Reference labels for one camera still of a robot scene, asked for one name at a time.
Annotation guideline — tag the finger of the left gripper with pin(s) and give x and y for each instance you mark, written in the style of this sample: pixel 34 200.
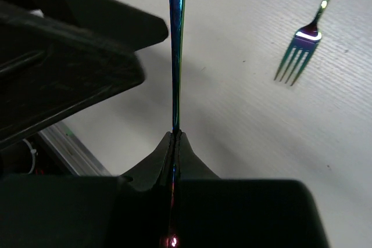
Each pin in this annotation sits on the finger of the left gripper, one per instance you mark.
pixel 119 21
pixel 51 70

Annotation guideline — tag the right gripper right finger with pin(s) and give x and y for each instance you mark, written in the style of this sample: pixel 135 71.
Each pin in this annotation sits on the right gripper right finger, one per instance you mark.
pixel 189 165

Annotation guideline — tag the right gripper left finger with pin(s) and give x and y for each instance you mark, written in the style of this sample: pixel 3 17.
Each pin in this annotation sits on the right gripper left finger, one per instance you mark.
pixel 145 174

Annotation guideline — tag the rainbow purple spoon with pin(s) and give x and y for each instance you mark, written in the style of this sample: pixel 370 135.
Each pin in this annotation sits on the rainbow purple spoon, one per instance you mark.
pixel 172 171

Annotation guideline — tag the rainbow green fork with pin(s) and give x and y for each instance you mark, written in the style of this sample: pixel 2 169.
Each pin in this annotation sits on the rainbow green fork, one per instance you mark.
pixel 301 49

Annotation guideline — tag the aluminium table edge rail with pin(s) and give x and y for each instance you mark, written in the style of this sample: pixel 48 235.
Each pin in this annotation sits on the aluminium table edge rail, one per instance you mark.
pixel 71 152

